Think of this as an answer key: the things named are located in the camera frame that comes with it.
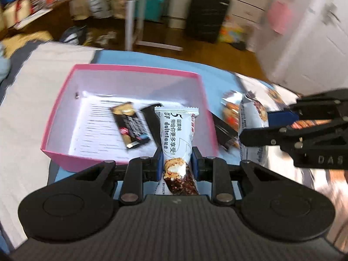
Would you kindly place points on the printed blanket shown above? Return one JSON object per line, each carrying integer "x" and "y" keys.
{"x": 255, "y": 84}

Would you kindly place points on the teal bag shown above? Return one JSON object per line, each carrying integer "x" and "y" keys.
{"x": 159, "y": 5}

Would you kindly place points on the white door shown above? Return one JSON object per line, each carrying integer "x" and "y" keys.
{"x": 312, "y": 32}

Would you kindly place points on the colourful box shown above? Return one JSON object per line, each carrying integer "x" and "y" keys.
{"x": 231, "y": 32}

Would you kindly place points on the black suitcase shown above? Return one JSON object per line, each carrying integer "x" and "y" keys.
{"x": 208, "y": 16}

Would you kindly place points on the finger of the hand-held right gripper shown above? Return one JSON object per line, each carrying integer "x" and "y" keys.
{"x": 258, "y": 137}
{"x": 282, "y": 117}

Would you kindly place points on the brown paper bag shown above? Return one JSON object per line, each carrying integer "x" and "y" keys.
{"x": 122, "y": 4}
{"x": 81, "y": 4}

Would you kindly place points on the white printed bag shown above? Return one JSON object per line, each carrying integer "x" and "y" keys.
{"x": 100, "y": 5}

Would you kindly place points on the white snack packet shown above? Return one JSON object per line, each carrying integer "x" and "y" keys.
{"x": 250, "y": 114}

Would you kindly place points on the clear bag of mixed snacks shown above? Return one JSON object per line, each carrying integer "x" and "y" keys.
{"x": 229, "y": 108}

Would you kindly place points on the wooden cabinet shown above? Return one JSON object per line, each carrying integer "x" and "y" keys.
{"x": 35, "y": 8}

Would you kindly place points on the white rolling table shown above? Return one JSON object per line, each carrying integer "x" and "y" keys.
{"x": 130, "y": 19}

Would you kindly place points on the yellow bedding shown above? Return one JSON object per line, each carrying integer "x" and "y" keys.
{"x": 27, "y": 39}

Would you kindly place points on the printed paper sheet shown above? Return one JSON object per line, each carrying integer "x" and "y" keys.
{"x": 92, "y": 130}

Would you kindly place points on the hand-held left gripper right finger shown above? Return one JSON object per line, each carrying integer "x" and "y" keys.
{"x": 194, "y": 163}

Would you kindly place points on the white chocolate snack bar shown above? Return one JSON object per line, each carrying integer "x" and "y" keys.
{"x": 174, "y": 130}

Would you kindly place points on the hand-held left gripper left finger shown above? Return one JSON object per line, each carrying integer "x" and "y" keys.
{"x": 158, "y": 165}

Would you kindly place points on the dark flat packet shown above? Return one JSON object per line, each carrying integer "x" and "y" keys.
{"x": 151, "y": 119}

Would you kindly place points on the crumpled white paper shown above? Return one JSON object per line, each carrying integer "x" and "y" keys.
{"x": 106, "y": 38}

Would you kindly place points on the white wardrobe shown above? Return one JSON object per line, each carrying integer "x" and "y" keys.
{"x": 250, "y": 2}

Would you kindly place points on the dark plastic bag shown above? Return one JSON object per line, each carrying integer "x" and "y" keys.
{"x": 72, "y": 35}

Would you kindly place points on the pink paper bag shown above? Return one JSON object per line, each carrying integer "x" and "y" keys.
{"x": 280, "y": 17}

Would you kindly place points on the white grey quilt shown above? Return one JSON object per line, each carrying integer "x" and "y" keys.
{"x": 27, "y": 100}

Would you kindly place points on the pink cardboard box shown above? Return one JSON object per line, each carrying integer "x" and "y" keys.
{"x": 130, "y": 83}

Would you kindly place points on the small black snack packet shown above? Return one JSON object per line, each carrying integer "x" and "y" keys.
{"x": 130, "y": 125}

